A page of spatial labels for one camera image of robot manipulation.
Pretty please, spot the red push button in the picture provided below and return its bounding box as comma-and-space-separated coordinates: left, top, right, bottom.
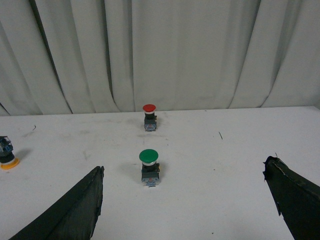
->
142, 104, 157, 132

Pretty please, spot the yellow push button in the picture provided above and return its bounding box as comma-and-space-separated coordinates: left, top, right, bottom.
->
0, 136, 20, 170

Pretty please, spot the white curtain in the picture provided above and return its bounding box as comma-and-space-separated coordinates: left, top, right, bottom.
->
0, 0, 320, 116

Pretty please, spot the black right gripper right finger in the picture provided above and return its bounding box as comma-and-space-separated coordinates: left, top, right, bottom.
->
263, 156, 320, 240

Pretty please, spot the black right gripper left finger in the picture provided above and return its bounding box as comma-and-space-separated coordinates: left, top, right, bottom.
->
11, 166, 104, 240

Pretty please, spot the green push button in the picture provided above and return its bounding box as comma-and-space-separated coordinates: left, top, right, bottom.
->
139, 149, 160, 187

